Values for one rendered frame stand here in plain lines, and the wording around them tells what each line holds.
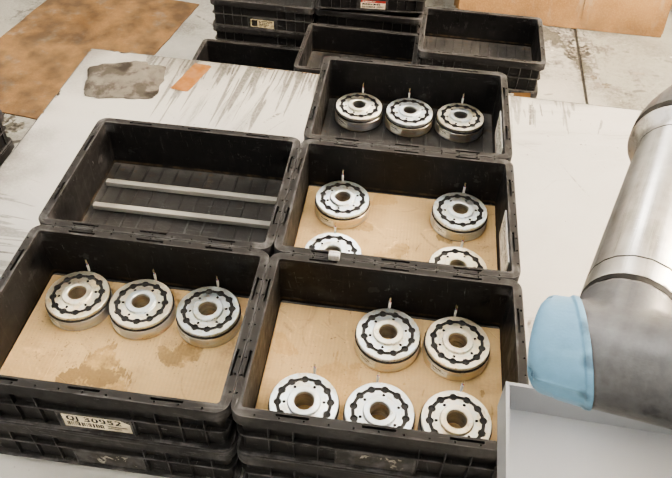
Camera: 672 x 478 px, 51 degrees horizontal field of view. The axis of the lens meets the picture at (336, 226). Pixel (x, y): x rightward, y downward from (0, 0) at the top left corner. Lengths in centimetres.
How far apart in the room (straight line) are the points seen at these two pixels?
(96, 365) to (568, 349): 83
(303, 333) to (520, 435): 45
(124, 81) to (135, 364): 100
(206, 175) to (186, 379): 48
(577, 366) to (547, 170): 126
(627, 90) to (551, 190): 183
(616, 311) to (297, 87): 149
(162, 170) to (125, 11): 241
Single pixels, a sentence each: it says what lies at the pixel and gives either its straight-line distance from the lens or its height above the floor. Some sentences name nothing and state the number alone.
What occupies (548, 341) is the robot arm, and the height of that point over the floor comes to 137.
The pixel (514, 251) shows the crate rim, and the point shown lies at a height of 92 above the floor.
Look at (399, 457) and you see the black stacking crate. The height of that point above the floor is 87.
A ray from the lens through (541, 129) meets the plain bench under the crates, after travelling 187.
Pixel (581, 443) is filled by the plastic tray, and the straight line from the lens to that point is 88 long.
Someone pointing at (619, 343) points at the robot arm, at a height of 139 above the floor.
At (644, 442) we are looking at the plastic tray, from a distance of 91.
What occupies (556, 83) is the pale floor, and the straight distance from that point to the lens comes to 341.
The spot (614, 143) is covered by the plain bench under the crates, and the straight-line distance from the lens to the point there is 189.
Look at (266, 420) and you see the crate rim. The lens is 97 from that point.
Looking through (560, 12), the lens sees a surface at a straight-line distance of 384.
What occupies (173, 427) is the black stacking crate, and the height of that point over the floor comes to 85.
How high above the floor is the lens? 177
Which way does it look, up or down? 45 degrees down
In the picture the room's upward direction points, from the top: 2 degrees clockwise
